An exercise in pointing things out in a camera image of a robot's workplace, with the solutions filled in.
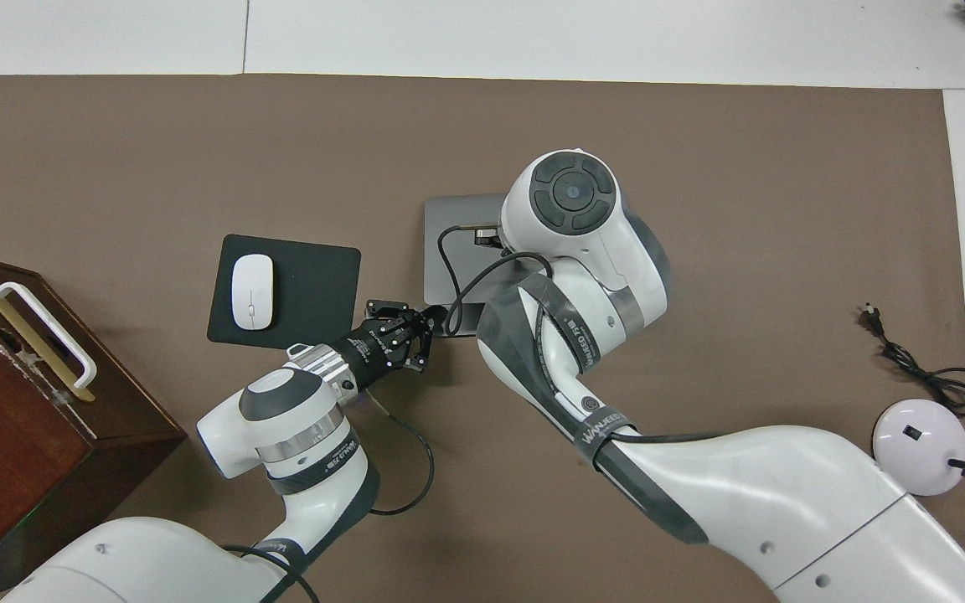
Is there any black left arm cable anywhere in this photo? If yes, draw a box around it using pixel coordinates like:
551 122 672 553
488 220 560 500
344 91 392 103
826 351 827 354
219 394 436 603

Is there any black mouse pad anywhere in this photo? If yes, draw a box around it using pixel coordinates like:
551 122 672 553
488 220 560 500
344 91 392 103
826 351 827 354
207 234 363 350

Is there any black lamp power cable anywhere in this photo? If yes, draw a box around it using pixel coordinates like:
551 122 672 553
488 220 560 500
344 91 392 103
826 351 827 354
858 303 965 474

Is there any dark wooden box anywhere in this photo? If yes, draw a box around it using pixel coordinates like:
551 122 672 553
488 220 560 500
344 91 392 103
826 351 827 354
0 248 188 602

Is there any white desk lamp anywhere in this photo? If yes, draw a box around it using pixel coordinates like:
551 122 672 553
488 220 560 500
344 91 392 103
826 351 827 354
872 343 965 497

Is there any brown table mat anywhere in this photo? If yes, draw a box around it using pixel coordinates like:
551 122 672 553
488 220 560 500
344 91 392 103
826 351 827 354
0 74 965 603

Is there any grey laptop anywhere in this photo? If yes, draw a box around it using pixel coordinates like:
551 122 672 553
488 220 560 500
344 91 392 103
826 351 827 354
423 194 534 338

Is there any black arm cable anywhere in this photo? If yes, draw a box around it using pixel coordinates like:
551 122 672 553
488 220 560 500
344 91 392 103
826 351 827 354
437 222 555 338
219 394 436 603

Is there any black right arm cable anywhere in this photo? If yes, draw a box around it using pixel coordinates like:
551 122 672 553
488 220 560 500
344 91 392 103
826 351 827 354
437 222 555 338

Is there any white box handle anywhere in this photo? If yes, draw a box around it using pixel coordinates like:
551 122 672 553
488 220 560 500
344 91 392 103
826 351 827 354
0 282 97 390

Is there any white computer mouse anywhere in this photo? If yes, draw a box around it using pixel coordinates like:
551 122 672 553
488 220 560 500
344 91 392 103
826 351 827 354
230 253 274 331

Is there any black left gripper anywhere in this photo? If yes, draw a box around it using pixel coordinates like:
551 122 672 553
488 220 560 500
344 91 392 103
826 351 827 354
336 299 449 391

